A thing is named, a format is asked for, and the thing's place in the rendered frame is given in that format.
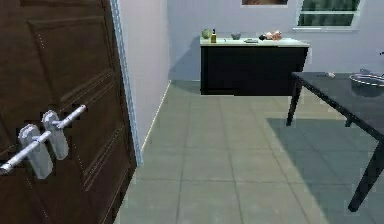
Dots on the silver metal pan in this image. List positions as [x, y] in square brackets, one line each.
[368, 80]

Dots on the white framed window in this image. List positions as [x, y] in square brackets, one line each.
[328, 15]

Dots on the grey bowl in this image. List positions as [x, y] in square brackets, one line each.
[236, 36]

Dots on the black table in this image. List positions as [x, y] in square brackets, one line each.
[346, 96]

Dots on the black cabinet with pale top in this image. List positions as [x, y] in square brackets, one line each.
[251, 70]

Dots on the small white object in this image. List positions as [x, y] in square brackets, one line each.
[331, 74]

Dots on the dark brown room door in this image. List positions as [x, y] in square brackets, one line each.
[73, 66]

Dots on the yellow bottle with black cap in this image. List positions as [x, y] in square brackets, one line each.
[213, 37]

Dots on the grey flat dish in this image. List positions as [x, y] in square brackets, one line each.
[251, 40]

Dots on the framed wall picture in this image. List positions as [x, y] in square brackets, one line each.
[264, 2]

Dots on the green round object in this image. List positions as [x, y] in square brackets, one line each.
[206, 33]

